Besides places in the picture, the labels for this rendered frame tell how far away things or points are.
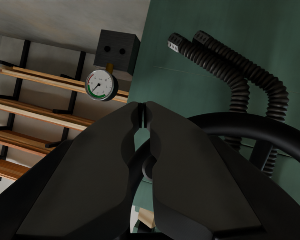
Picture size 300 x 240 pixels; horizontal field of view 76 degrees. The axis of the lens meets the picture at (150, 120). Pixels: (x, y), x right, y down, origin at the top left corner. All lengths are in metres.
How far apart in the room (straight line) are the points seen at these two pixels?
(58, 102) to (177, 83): 3.12
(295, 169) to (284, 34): 0.26
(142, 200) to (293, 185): 0.30
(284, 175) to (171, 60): 0.32
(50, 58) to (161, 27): 3.28
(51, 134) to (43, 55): 1.29
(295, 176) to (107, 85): 0.40
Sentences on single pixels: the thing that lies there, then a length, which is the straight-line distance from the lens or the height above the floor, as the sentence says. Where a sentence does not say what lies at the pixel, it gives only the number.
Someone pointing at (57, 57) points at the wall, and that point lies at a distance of 3.60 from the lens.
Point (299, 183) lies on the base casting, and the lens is 0.47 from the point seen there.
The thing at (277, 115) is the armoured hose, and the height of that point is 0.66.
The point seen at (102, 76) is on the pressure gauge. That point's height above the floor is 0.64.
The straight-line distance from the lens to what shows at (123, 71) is 0.42.
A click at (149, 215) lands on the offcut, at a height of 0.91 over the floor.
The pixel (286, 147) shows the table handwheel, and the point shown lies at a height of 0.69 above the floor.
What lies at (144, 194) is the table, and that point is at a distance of 0.45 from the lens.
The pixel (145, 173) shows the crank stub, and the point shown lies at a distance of 0.18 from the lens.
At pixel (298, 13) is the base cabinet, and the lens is 0.50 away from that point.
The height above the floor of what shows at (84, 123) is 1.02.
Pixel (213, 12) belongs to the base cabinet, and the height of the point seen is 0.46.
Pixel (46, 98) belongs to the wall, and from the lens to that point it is 3.59.
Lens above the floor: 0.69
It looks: 2 degrees up
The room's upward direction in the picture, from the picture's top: 167 degrees counter-clockwise
